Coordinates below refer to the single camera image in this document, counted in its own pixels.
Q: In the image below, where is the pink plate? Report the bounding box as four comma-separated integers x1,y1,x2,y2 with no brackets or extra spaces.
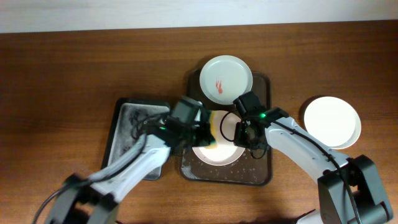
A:
192,110,245,166

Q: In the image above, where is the yellow green sponge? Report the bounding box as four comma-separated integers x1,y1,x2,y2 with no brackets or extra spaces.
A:
205,111,217,149

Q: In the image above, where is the cream white plate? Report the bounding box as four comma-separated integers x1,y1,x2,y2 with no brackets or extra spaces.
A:
303,96,362,150

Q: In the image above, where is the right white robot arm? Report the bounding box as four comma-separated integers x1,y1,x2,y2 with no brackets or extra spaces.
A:
234,106,393,224

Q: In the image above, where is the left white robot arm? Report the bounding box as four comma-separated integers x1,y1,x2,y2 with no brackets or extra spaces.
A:
45,106,215,223

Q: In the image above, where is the brown plastic serving tray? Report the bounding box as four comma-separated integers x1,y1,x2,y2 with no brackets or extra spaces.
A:
180,69,272,187

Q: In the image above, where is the small black metal tray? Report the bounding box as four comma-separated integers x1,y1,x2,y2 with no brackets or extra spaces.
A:
101,98,170,169

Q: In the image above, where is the light green dirty plate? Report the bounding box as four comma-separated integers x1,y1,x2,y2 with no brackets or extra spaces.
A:
199,55,253,105

